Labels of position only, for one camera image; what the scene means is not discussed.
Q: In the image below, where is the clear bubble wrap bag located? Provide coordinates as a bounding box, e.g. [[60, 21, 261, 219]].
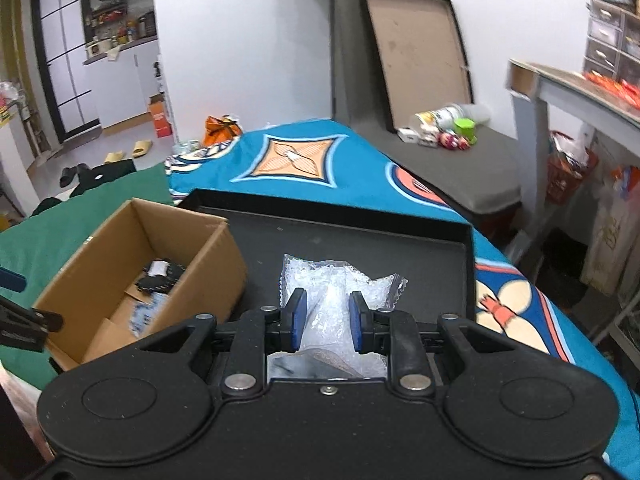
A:
[[268, 254, 408, 379]]

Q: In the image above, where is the black stitched patch plush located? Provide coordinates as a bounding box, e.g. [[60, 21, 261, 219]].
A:
[[134, 259, 186, 294]]

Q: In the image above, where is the green cloth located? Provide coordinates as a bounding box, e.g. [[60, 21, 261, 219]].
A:
[[1, 165, 171, 388]]

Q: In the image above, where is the large black shallow tray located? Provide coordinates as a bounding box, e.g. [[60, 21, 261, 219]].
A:
[[180, 190, 476, 324]]

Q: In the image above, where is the open brown cardboard box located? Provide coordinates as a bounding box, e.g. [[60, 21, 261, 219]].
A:
[[35, 198, 247, 370]]

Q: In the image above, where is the blue patterned blanket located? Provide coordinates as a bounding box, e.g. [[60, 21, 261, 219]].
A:
[[164, 119, 639, 479]]

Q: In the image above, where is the black slipper pair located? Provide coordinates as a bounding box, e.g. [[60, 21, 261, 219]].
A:
[[58, 162, 90, 188]]

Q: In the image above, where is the black stool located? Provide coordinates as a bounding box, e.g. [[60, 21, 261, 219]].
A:
[[70, 159, 137, 197]]

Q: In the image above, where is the white small box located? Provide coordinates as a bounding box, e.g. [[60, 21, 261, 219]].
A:
[[397, 128, 420, 144]]

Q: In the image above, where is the yellow slipper left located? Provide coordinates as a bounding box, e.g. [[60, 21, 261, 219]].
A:
[[104, 151, 125, 164]]

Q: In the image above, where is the yellow slipper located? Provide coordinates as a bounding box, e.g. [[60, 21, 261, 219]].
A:
[[104, 151, 125, 164], [131, 140, 153, 158]]

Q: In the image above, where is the red round toy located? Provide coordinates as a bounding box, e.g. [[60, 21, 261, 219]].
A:
[[438, 131, 471, 151]]

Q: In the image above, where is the orange bag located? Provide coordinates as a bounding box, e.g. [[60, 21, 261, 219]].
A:
[[202, 115, 243, 146]]

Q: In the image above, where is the white bottle on bench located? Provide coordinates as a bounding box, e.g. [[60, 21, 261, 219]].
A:
[[409, 103, 490, 132]]

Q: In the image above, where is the yellow slipper right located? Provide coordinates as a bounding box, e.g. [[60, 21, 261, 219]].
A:
[[131, 140, 153, 158]]

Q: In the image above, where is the green lidded jar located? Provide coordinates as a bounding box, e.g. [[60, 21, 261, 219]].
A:
[[454, 117, 477, 145]]

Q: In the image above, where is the red basket under desk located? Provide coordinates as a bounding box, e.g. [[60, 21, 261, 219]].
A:
[[546, 130, 599, 205]]

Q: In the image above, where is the orange carton on floor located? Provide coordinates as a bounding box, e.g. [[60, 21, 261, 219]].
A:
[[148, 92, 172, 139]]

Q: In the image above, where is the grey desk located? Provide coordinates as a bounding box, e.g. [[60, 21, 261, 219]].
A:
[[506, 58, 639, 263]]

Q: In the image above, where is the grey drawer organizer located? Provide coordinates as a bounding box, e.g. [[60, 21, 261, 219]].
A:
[[582, 0, 640, 87]]

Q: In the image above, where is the black lid leaning on wall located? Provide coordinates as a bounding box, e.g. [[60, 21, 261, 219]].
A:
[[363, 0, 474, 131]]

